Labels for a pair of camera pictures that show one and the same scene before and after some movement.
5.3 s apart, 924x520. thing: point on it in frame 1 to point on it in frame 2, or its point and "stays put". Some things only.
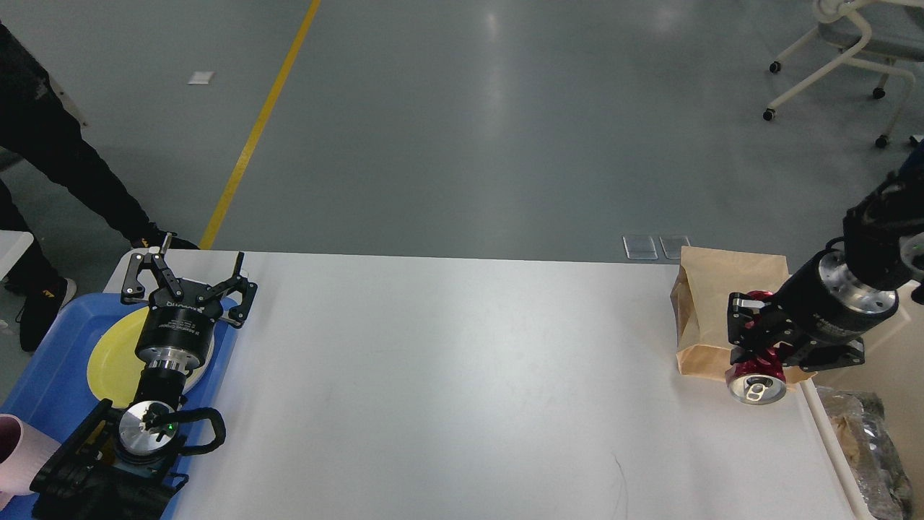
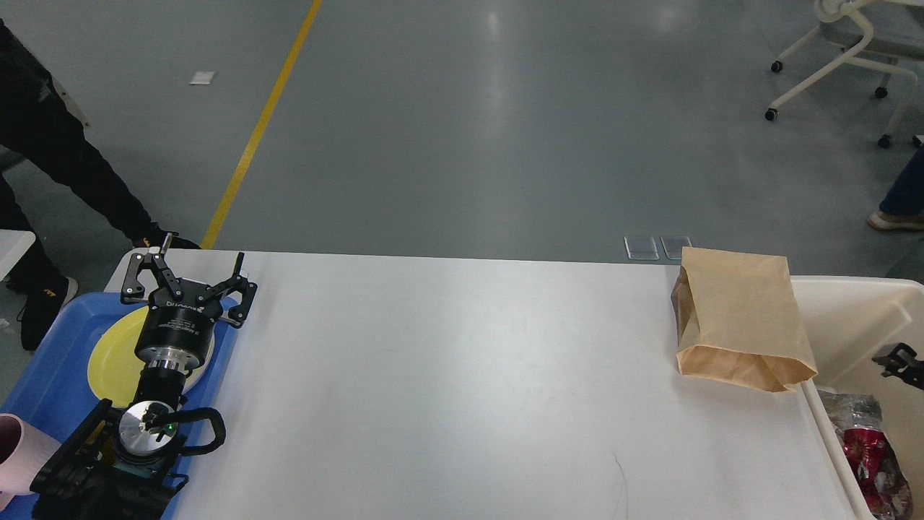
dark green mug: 148,469 stays put
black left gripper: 178,334 stays put
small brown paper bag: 699,302 stays put
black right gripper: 822,300 to 902,362
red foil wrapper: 760,380 to 880,471
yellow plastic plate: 115,371 stays put
